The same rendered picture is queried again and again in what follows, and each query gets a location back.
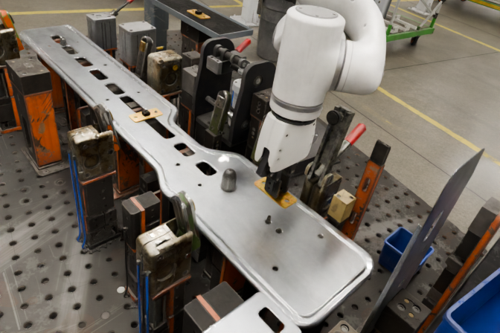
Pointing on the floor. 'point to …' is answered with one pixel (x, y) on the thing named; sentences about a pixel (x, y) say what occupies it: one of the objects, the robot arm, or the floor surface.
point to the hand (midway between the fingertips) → (277, 182)
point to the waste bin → (271, 13)
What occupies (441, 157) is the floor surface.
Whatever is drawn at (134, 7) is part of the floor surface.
